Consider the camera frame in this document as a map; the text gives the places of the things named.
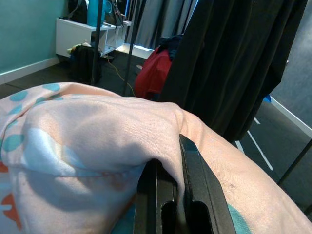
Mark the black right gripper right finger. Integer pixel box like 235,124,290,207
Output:
179,135,236,234

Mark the dark blue garment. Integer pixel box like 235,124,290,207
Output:
158,34,185,62

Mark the grey curtain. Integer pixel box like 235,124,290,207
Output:
125,0,198,49

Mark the yellow green cloth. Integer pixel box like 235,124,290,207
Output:
66,41,92,56

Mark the black hanging curtain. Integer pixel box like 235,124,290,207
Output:
157,0,309,142

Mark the red garment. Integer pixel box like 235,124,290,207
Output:
134,47,173,100

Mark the pink pillow with teal dots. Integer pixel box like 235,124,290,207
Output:
0,82,312,234

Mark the black metal rail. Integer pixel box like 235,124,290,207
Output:
277,138,312,186

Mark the white shelf unit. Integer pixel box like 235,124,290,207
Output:
55,18,133,58

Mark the yellow cable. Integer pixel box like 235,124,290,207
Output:
106,60,136,98

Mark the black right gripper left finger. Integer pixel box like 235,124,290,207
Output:
133,158,179,234

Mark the black metal pole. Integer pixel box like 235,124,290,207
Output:
91,0,103,86
122,0,139,97

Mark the black backpack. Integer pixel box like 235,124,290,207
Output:
69,44,103,85

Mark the black bag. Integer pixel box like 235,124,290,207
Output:
66,0,88,24

